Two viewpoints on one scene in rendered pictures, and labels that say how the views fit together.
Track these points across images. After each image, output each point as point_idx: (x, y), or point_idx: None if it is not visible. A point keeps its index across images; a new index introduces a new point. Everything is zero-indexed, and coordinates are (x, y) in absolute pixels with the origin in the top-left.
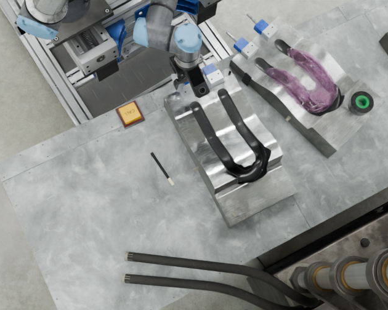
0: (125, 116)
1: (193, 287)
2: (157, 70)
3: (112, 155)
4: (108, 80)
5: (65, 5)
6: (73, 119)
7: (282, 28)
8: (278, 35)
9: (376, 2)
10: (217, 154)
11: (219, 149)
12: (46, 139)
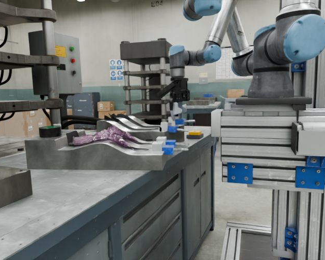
0: (194, 130)
1: None
2: None
3: (184, 133)
4: (268, 250)
5: (236, 53)
6: (250, 224)
7: (149, 152)
8: (149, 150)
9: (48, 216)
10: (134, 120)
11: (134, 123)
12: None
